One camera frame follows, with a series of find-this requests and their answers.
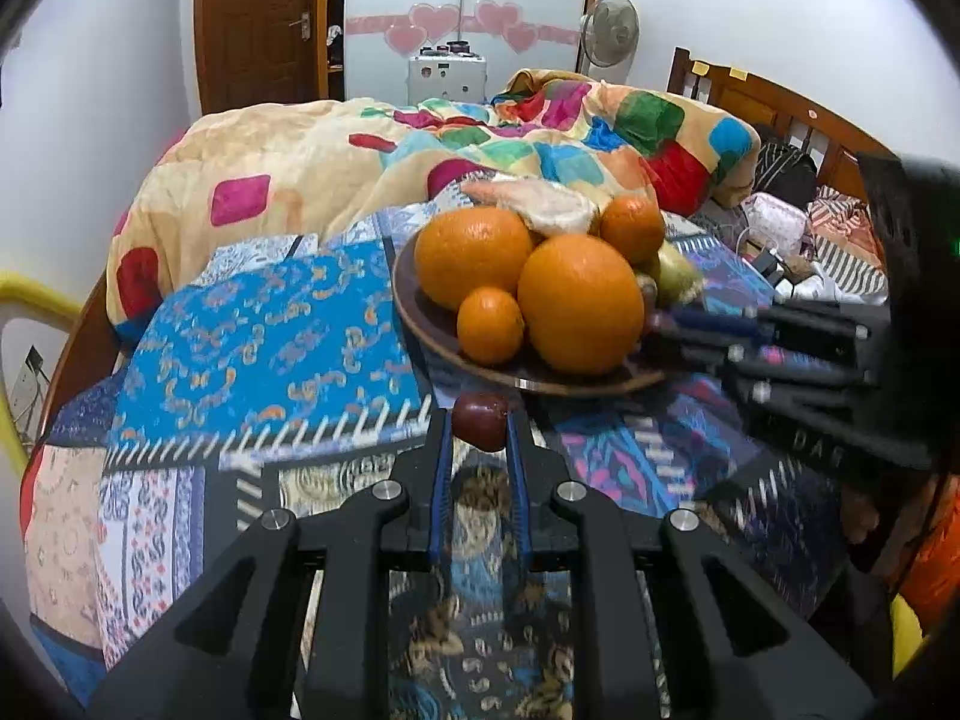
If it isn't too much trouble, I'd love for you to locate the large orange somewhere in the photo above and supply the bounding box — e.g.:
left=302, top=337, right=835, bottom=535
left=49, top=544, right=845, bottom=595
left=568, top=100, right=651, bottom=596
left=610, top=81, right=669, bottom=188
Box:
left=517, top=234, right=646, bottom=377
left=414, top=206, right=535, bottom=312

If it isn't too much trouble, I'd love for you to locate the small pink bag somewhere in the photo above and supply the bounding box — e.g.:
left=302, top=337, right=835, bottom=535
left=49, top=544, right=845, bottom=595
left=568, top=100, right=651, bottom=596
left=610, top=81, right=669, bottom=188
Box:
left=742, top=191, right=811, bottom=241

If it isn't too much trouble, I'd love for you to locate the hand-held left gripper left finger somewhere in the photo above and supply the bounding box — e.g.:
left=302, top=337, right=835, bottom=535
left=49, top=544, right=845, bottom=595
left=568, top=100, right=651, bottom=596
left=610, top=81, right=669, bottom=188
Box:
left=86, top=405, right=456, bottom=720

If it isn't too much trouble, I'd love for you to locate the small mandarin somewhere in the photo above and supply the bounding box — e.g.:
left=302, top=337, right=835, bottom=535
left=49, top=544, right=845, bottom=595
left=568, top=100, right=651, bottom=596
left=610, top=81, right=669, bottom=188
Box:
left=598, top=195, right=666, bottom=265
left=457, top=286, right=526, bottom=367

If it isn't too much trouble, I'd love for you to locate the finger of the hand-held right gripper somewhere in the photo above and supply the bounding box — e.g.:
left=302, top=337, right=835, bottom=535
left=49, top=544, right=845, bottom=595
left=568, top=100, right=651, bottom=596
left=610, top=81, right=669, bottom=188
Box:
left=675, top=341, right=882, bottom=421
left=645, top=300, right=893, bottom=346

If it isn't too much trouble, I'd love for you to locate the striped bag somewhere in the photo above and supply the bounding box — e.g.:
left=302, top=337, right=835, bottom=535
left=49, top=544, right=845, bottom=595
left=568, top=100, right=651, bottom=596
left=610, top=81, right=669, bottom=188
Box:
left=806, top=184, right=890, bottom=293

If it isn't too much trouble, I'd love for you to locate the wall socket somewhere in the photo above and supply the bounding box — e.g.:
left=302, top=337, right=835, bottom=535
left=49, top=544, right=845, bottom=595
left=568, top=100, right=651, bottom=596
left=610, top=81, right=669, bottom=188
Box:
left=19, top=345, right=50, bottom=391

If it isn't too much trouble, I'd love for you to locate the green pear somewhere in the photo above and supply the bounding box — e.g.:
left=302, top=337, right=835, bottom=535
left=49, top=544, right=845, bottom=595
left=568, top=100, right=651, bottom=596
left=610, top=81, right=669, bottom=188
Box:
left=637, top=240, right=706, bottom=308

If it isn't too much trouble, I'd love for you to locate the yellow padded rail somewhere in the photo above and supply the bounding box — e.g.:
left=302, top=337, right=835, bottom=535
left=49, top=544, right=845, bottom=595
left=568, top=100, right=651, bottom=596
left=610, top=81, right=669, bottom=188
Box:
left=0, top=272, right=85, bottom=481

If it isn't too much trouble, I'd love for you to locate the blue patchwork bed cloth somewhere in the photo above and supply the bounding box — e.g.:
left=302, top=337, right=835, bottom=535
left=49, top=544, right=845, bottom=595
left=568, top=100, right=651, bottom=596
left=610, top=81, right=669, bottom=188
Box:
left=19, top=199, right=886, bottom=720

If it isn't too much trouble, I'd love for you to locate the colourful checked blanket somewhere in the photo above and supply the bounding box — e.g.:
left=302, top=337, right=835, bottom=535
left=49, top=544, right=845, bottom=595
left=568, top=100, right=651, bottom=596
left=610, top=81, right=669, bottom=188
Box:
left=105, top=69, right=762, bottom=342

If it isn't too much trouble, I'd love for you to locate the red jujube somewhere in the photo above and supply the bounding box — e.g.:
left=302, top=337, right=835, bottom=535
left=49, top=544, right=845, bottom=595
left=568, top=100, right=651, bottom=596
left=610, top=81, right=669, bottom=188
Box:
left=452, top=392, right=511, bottom=452

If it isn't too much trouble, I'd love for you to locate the standing electric fan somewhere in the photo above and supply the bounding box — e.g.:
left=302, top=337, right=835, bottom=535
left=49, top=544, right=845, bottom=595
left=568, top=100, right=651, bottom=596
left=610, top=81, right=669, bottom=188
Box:
left=576, top=0, right=641, bottom=80

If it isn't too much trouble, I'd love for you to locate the white appliance box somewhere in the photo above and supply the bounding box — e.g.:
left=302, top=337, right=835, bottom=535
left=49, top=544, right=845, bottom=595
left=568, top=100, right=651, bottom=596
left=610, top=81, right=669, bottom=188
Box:
left=407, top=56, right=488, bottom=104

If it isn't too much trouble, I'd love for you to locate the brown wooden door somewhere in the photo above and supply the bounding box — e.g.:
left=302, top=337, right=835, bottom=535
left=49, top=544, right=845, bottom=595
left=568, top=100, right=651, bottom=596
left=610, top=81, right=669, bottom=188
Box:
left=193, top=0, right=331, bottom=115

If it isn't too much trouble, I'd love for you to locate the wooden bed headboard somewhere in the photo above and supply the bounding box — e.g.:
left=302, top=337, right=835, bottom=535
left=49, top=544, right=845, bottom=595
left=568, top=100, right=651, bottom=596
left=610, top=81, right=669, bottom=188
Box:
left=667, top=47, right=901, bottom=203

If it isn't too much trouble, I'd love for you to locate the brown round plate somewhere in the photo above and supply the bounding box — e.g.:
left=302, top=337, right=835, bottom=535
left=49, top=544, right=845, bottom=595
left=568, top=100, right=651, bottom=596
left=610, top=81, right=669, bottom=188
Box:
left=391, top=229, right=676, bottom=398

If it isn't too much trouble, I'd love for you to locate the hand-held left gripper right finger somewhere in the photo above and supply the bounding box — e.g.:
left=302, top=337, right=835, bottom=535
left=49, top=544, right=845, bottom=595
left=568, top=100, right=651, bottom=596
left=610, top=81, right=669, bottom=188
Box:
left=506, top=405, right=875, bottom=720

